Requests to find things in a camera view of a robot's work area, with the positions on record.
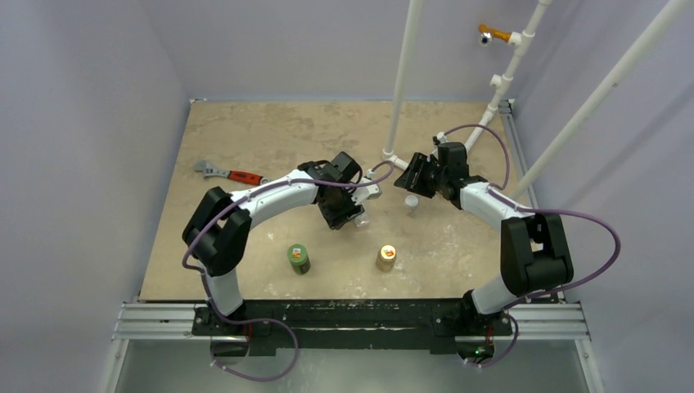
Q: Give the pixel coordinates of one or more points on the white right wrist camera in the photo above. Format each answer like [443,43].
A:
[440,138]

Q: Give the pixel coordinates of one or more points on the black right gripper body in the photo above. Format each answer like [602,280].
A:
[414,172]

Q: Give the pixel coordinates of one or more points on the green pill bottle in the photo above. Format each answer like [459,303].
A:
[298,258]

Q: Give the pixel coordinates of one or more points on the white PVC pipe frame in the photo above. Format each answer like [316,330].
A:
[638,141]

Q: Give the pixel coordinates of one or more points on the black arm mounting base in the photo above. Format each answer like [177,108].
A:
[443,326]

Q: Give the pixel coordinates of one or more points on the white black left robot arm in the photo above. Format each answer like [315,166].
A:
[218,231]

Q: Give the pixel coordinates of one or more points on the red handled adjustable wrench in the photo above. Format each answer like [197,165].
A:
[209,170]

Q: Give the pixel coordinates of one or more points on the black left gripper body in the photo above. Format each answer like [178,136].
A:
[340,208]

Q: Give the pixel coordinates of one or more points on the amber pill bottle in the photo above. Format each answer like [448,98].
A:
[386,258]

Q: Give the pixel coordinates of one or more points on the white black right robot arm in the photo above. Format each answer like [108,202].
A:
[534,252]

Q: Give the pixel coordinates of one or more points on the white capped dark pill bottle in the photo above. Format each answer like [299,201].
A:
[412,202]

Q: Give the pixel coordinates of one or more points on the clear plastic pill organizer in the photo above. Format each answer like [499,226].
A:
[362,220]

